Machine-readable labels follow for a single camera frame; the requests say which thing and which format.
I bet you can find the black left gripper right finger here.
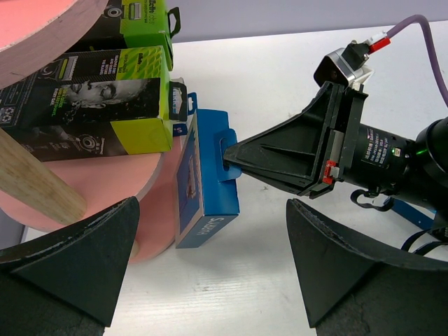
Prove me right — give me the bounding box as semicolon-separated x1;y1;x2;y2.
286;199;447;335

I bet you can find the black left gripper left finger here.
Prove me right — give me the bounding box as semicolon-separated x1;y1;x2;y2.
1;197;140;335

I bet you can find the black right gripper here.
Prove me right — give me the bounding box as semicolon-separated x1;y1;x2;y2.
223;81;368;199

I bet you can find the black green Gillette Labs box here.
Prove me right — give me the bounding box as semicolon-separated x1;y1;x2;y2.
69;0;181;71

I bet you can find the blue Harry's razor box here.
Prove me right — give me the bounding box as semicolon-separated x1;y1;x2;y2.
170;90;197;137

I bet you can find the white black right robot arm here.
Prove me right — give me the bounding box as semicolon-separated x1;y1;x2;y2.
223;82;447;256

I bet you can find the pink three-tier wooden shelf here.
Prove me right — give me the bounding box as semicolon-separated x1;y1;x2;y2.
1;1;181;261

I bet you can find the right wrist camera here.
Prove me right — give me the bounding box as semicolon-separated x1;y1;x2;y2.
314;32;391;88

